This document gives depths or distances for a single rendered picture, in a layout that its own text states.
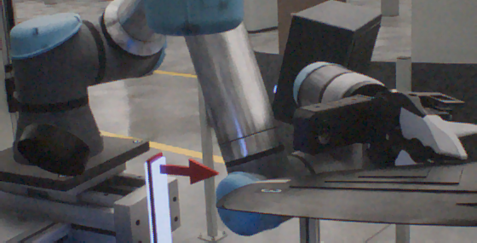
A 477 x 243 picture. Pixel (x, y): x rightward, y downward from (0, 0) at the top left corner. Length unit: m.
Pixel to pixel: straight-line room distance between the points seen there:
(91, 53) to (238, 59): 0.42
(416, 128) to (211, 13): 0.25
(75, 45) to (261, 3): 9.37
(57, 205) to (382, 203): 0.74
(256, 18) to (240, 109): 9.60
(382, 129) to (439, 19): 6.41
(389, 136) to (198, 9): 0.28
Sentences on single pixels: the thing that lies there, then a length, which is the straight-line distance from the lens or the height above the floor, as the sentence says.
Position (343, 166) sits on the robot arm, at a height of 1.09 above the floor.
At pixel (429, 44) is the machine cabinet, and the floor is 0.26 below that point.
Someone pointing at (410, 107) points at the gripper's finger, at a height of 1.22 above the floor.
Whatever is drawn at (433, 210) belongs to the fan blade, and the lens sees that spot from 0.50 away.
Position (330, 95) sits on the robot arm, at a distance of 0.80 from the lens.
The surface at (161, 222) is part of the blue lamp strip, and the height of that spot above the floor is 1.13.
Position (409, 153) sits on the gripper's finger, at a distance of 0.66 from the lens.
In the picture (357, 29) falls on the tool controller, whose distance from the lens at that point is 1.14.
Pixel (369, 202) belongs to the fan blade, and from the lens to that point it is 0.51.
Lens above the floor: 1.38
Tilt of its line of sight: 14 degrees down
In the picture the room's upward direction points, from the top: 3 degrees counter-clockwise
